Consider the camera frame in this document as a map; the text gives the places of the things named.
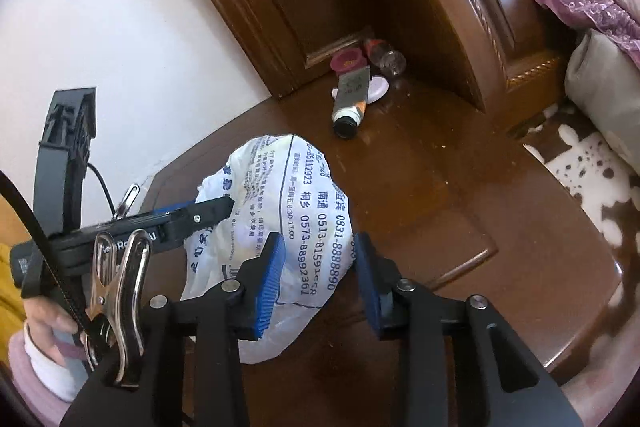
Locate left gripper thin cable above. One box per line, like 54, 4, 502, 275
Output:
86, 161, 117, 220

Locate left metal clip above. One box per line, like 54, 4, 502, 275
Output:
113, 183, 141, 220

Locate grey pillow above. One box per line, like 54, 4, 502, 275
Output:
565, 29, 640, 172

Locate right metal clip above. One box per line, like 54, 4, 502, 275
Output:
87, 229, 153, 388

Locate small glass bottle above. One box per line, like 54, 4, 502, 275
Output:
364, 39, 407, 79

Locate left hand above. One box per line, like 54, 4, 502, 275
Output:
23, 297, 86, 367

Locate black braided cable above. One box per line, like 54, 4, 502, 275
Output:
0, 171, 101, 358

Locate white bag blue text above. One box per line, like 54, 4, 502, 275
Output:
181, 134, 355, 364

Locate silver hand cream tube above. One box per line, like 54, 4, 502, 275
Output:
332, 66, 371, 140

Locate white round lid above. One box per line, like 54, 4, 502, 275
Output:
331, 76, 390, 104

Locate brown white patterned bedsheet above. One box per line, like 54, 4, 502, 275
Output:
508, 103, 640, 258

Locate left forearm pink sleeve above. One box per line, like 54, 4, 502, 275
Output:
8, 323, 87, 426

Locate metal clip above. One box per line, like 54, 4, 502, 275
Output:
113, 183, 141, 220
87, 229, 153, 388

